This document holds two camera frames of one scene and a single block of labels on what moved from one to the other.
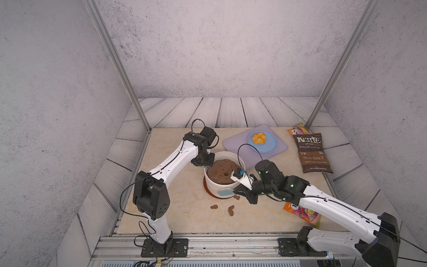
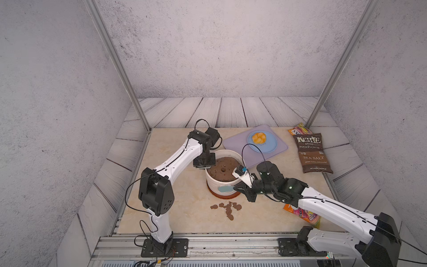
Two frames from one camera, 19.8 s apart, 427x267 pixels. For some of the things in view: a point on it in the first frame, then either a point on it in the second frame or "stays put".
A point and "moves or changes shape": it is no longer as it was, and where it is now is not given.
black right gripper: [247, 193] stays put
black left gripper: [208, 164] stays put
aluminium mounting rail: [242, 247] stays put
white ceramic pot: [226, 197] moves or changes shape
